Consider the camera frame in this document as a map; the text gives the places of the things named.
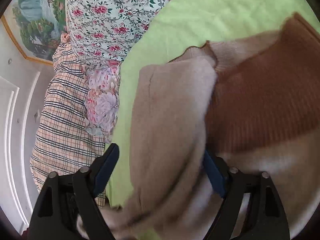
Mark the small floral quilt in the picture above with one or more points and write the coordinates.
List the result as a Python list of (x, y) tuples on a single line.
[(104, 31)]

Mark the white panelled door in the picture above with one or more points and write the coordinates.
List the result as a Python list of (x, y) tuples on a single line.
[(15, 200)]

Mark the plaid blanket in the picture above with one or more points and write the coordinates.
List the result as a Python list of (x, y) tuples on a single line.
[(62, 144)]

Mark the green bed sheet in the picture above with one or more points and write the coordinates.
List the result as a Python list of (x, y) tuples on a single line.
[(179, 25)]

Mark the framed landscape painting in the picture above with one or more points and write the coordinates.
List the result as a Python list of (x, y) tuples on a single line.
[(35, 27)]

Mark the beige knit sweater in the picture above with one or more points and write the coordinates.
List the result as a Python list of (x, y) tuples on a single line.
[(254, 102)]

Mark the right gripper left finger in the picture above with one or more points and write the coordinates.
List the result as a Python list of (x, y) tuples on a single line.
[(65, 198)]

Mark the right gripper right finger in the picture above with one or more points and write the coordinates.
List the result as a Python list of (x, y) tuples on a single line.
[(265, 216)]

